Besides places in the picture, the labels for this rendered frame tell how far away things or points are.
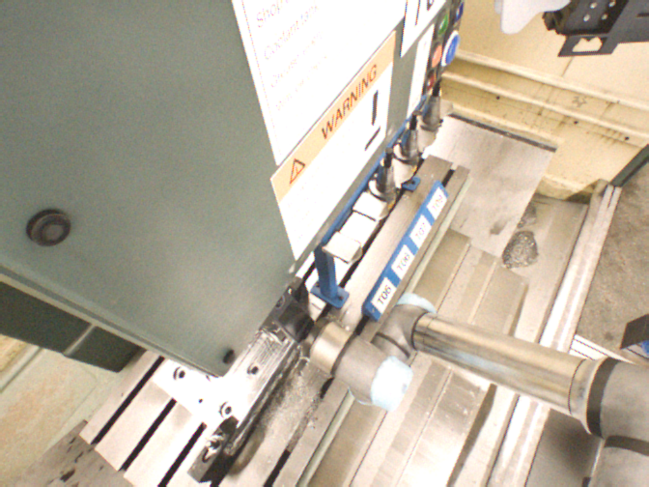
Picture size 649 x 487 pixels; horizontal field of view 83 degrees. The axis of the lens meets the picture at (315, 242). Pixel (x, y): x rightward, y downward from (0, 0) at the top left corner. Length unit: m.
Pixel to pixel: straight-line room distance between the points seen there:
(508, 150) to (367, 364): 1.06
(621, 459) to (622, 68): 1.01
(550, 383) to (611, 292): 1.81
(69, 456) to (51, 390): 0.28
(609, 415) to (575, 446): 1.29
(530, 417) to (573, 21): 0.90
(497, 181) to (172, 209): 1.32
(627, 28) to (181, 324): 0.47
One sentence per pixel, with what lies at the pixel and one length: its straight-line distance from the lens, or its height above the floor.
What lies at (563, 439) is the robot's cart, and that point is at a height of 0.21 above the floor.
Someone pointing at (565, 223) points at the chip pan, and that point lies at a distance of 1.57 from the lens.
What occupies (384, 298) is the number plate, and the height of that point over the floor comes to 0.93.
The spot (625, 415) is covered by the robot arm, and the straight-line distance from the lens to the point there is 0.54.
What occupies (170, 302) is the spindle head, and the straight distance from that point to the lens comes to 0.20.
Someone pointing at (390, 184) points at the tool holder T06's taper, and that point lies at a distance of 0.76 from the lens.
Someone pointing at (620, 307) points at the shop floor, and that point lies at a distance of 2.35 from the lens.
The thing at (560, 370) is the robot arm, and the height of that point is 1.34.
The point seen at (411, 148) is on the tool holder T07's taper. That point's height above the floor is 1.25.
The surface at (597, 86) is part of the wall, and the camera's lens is 1.34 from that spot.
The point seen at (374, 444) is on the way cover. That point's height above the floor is 0.73.
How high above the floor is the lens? 1.85
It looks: 61 degrees down
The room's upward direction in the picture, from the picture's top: 10 degrees counter-clockwise
